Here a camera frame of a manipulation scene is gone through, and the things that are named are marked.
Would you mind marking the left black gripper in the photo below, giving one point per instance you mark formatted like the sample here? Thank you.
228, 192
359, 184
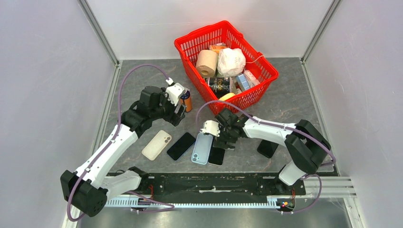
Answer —
173, 118

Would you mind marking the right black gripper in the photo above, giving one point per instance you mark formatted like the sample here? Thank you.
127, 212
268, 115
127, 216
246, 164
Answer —
220, 141

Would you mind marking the black phone from blue case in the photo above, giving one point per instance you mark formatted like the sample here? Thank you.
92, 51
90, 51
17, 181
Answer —
216, 156

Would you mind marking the blue phone with black screen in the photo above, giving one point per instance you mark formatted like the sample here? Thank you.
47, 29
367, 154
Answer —
181, 146

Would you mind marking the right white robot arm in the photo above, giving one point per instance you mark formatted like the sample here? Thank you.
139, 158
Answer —
306, 146

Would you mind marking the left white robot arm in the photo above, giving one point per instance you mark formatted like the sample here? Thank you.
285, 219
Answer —
87, 188

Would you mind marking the orange label blue pump bottle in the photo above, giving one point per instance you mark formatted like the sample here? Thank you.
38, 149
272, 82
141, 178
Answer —
186, 100

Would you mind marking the yellow sponge in basket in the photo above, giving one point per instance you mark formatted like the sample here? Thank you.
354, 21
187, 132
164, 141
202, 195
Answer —
227, 96

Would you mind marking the black packet in basket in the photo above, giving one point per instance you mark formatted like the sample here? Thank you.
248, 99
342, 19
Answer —
220, 86

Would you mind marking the blue box in basket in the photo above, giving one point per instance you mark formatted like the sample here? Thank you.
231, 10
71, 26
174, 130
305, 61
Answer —
242, 82

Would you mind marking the beige toilet paper roll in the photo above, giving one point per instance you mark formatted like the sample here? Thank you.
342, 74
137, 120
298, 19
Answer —
207, 63

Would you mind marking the red plastic basket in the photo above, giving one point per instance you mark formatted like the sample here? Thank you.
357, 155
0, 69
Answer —
258, 71

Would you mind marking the white plastic bag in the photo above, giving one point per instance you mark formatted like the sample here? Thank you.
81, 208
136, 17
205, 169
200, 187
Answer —
231, 62

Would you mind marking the orange box in basket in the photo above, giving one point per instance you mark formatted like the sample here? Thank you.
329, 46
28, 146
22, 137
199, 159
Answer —
217, 47

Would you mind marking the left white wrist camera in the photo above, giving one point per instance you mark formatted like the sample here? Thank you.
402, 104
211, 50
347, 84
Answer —
174, 91

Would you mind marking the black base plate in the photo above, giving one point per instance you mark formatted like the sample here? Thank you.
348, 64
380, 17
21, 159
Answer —
235, 187

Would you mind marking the white toothed cable rail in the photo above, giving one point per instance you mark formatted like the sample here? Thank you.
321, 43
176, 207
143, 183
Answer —
131, 201

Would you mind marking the aluminium frame rail left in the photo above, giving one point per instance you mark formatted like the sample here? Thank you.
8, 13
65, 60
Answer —
98, 31

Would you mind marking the aluminium frame rail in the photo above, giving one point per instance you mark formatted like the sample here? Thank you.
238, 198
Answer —
320, 30
98, 31

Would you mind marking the aluminium frame rail right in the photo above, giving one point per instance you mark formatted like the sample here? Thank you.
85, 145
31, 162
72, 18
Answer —
320, 30

